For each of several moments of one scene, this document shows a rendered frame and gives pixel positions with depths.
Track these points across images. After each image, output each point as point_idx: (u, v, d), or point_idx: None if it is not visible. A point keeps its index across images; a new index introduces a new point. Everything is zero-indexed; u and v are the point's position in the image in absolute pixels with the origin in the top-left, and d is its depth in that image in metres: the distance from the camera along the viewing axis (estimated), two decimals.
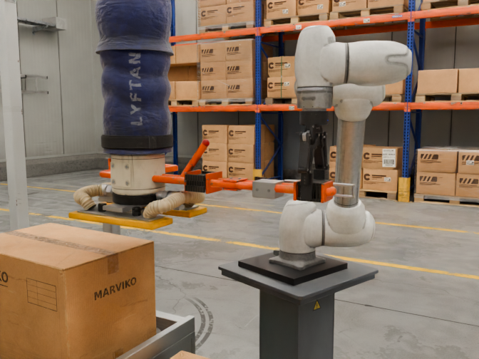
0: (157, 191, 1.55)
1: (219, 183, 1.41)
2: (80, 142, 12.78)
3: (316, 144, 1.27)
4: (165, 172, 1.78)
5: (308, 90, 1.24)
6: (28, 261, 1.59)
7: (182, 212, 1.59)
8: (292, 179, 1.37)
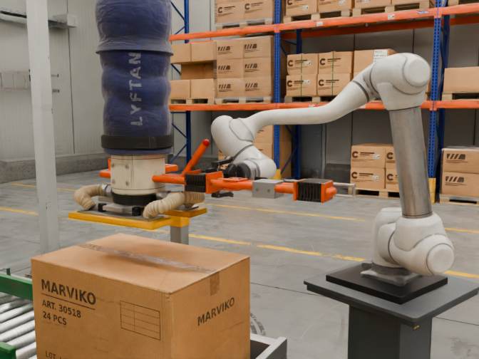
0: (157, 191, 1.55)
1: (219, 183, 1.41)
2: (90, 141, 12.58)
3: None
4: (165, 172, 1.78)
5: None
6: (122, 282, 1.39)
7: (182, 212, 1.59)
8: (292, 179, 1.37)
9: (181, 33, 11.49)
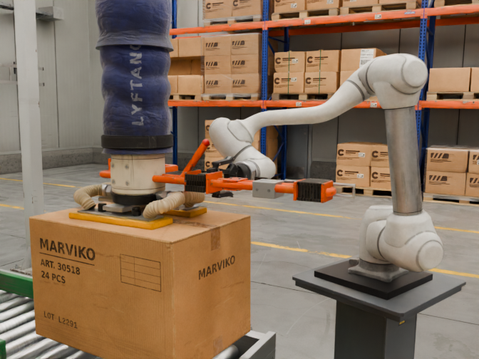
0: (157, 191, 1.55)
1: (219, 183, 1.41)
2: (75, 135, 12.47)
3: None
4: (165, 172, 1.78)
5: None
6: (122, 235, 1.37)
7: (182, 212, 1.59)
8: (292, 179, 1.37)
9: None
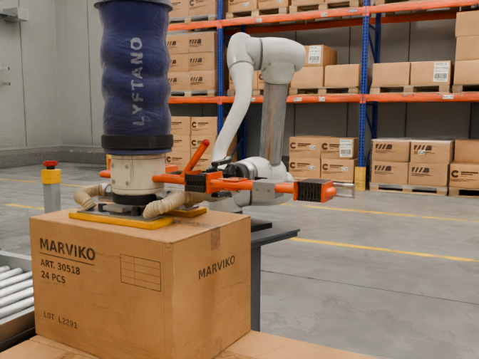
0: (157, 191, 1.55)
1: (219, 183, 1.41)
2: (43, 134, 12.67)
3: None
4: (165, 172, 1.78)
5: None
6: (122, 235, 1.37)
7: (182, 212, 1.59)
8: (292, 179, 1.37)
9: None
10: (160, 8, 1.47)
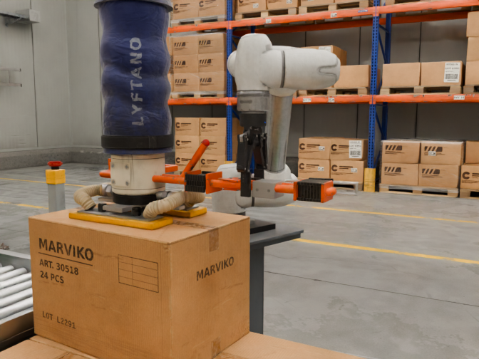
0: (157, 191, 1.55)
1: (219, 183, 1.41)
2: (55, 135, 12.77)
3: (254, 144, 1.36)
4: (165, 172, 1.78)
5: (245, 93, 1.33)
6: (120, 235, 1.37)
7: (182, 212, 1.59)
8: (293, 179, 1.38)
9: None
10: (160, 8, 1.47)
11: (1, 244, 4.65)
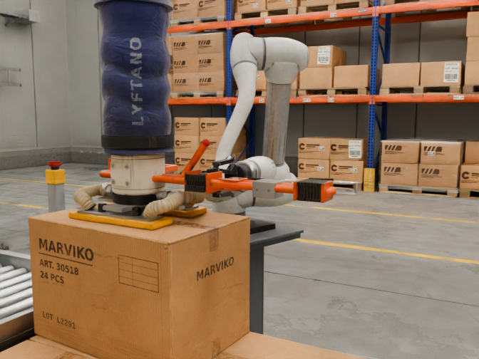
0: (157, 191, 1.55)
1: (219, 183, 1.41)
2: (54, 135, 12.77)
3: None
4: (165, 172, 1.78)
5: None
6: (120, 236, 1.37)
7: (182, 212, 1.59)
8: (293, 179, 1.38)
9: None
10: (160, 8, 1.47)
11: (1, 244, 4.65)
